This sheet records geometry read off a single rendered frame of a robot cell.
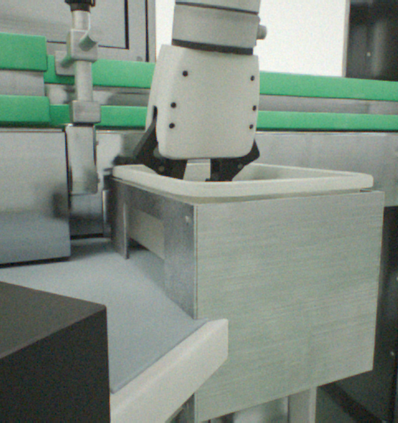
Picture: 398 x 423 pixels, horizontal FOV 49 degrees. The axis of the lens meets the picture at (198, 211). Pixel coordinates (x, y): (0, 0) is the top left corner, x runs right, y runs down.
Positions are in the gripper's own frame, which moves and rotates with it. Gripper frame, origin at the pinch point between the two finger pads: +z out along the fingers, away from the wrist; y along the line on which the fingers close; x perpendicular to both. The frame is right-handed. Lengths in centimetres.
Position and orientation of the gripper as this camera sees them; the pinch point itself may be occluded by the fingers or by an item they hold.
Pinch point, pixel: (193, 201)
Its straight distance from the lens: 45.4
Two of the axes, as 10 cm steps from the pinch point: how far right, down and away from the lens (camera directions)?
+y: -9.0, 0.7, -4.3
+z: -1.1, 9.1, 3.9
